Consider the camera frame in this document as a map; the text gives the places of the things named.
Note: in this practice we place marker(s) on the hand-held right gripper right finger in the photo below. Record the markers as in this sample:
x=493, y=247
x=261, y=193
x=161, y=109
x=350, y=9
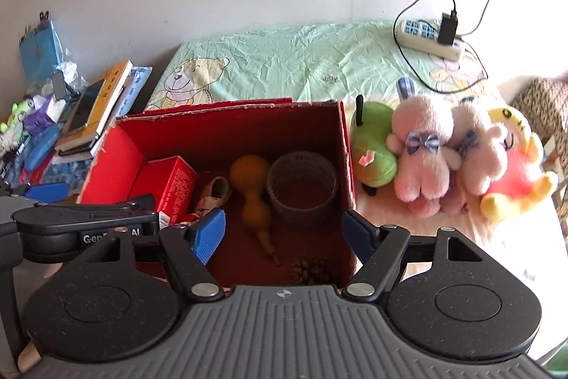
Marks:
x=357, y=236

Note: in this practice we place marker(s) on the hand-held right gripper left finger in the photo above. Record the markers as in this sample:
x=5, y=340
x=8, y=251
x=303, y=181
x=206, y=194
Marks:
x=208, y=237

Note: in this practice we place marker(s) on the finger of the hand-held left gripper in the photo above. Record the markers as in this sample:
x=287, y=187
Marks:
x=44, y=191
x=137, y=203

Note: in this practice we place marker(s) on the small red box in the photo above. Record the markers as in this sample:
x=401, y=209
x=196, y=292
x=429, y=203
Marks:
x=168, y=183

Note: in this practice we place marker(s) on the small beige wooden shoe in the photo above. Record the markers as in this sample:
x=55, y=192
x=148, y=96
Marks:
x=217, y=190

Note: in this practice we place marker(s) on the red cardboard box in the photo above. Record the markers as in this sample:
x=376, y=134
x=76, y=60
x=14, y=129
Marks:
x=115, y=157

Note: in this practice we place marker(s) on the brown pine cone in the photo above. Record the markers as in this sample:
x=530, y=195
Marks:
x=308, y=270

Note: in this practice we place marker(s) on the printed tape roll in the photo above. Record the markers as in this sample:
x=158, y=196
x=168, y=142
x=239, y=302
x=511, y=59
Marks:
x=301, y=210

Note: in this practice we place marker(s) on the orange gourd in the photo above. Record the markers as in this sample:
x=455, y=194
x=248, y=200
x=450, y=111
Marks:
x=248, y=174

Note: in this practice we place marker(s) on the blue patterned cloth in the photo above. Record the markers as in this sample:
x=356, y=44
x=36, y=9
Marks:
x=66, y=174

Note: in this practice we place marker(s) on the blue pencil case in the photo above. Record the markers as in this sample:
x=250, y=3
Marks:
x=42, y=146

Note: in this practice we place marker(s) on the purple pouch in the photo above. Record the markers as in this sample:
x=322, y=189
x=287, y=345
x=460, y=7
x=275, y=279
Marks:
x=37, y=121

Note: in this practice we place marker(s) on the green frog toy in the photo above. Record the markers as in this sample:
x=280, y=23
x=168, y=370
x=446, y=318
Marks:
x=20, y=108

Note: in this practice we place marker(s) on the pink plush toy with bow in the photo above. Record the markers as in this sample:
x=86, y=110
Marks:
x=421, y=174

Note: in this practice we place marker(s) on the green plush toy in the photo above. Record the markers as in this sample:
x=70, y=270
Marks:
x=375, y=148

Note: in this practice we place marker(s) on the dark smartphone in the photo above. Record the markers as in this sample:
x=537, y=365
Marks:
x=86, y=106

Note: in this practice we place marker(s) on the small grey phone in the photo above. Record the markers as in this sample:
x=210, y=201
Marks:
x=58, y=85

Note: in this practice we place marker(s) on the clear plastic bag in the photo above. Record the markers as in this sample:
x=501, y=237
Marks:
x=71, y=75

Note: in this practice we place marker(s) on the orange book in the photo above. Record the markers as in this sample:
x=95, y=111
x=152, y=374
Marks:
x=113, y=86

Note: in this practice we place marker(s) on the white blue book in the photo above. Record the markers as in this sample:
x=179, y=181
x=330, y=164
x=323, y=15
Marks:
x=137, y=81

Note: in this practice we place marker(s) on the pale pink plush toy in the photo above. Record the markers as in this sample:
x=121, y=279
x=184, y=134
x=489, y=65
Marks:
x=479, y=166

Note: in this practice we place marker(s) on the blue bag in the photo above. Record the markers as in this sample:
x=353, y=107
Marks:
x=40, y=50

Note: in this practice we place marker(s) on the blue plaid fabric item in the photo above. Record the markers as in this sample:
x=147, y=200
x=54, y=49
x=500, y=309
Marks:
x=406, y=88

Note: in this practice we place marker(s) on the yellow plush toy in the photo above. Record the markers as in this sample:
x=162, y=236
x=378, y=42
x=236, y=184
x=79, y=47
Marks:
x=514, y=179

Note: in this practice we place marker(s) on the printed green bed sheet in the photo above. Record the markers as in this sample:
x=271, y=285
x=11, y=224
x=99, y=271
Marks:
x=288, y=63

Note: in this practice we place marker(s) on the white power strip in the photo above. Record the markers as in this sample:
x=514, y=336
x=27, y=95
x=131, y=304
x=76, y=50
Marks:
x=415, y=35

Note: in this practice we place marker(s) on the black charger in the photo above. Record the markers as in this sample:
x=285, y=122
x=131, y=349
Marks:
x=447, y=28

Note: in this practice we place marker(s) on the brown patterned cloth table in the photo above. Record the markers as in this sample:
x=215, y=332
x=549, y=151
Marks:
x=537, y=95

